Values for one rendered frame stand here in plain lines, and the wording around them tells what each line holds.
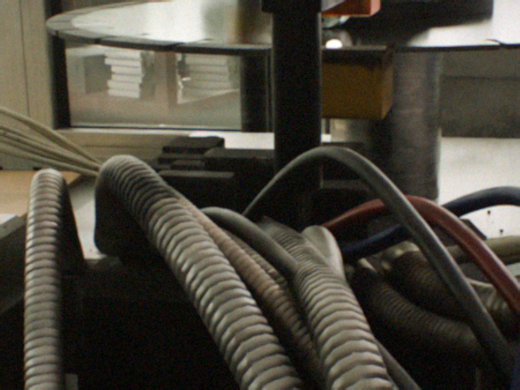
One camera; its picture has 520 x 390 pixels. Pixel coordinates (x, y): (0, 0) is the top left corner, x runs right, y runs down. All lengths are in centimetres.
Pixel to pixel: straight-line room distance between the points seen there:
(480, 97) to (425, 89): 27
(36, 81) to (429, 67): 64
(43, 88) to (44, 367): 86
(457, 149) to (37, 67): 54
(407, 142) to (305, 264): 29
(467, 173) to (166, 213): 38
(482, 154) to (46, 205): 43
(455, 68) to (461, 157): 15
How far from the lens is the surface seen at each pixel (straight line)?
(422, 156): 58
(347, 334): 24
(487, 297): 30
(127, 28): 52
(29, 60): 114
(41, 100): 114
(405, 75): 56
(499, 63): 83
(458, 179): 64
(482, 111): 84
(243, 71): 88
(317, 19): 35
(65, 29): 52
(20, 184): 108
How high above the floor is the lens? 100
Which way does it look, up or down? 15 degrees down
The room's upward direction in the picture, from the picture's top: 1 degrees counter-clockwise
